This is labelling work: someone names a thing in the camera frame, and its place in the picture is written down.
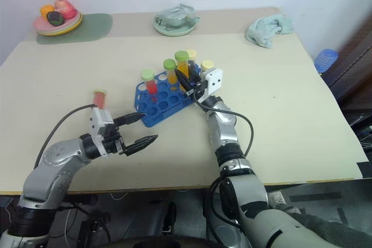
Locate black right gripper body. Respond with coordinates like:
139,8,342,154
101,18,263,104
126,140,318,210
185,77,209,99

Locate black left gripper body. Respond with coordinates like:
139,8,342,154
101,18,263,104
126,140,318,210
100,122,129,156

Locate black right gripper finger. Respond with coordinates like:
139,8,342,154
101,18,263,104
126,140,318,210
175,69,195,95
188,60,202,84

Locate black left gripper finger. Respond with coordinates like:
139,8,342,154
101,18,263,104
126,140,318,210
124,134,159,157
112,112,147,127

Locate tall orange tube green cap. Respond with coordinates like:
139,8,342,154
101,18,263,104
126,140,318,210
174,50,191,85

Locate blue test tube rack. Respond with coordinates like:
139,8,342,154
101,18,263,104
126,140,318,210
133,63,203,128

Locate short orange tube green cap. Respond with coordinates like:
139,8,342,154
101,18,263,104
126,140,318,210
162,58,179,86

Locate red tube with green cap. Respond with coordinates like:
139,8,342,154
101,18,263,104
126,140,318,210
139,68,160,103

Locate pale green plate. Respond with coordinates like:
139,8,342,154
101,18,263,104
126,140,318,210
152,12,201,38

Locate clear plastic bag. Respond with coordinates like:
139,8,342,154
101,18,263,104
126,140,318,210
155,3,195,27

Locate light green cloth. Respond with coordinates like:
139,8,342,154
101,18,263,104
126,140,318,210
245,13,294,49

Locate green placemat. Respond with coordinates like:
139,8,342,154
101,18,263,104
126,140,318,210
35,13,114,46

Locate stacked plates with fruit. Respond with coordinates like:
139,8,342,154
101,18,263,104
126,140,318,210
35,13,84,37

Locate dark toy avocado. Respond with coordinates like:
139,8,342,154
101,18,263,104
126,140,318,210
46,10,66,26

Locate pink toy peach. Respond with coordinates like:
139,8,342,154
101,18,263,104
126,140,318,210
53,0,77,20

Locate pink plate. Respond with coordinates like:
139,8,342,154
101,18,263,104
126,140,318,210
33,9,81,31

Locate blue ribbed container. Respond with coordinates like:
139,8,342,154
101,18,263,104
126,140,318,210
314,48,339,74

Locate white power strip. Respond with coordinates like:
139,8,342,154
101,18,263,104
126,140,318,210
266,191,287,209

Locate orange toy fruit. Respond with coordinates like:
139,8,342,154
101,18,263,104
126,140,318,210
40,4,56,18

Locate dark wooden furniture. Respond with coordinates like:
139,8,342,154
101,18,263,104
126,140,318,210
320,12,372,147

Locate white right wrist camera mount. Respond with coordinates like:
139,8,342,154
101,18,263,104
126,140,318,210
200,67,224,102

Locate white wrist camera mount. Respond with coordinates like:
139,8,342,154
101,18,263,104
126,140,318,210
88,107,115,159
200,67,224,102

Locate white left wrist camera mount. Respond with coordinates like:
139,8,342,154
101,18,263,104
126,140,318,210
88,107,115,159

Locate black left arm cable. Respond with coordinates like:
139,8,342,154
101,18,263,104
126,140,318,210
34,104,98,171

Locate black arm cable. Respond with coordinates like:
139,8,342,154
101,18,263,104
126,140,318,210
34,104,98,171
192,96,255,157

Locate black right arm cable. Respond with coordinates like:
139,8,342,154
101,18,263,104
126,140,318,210
192,96,255,157

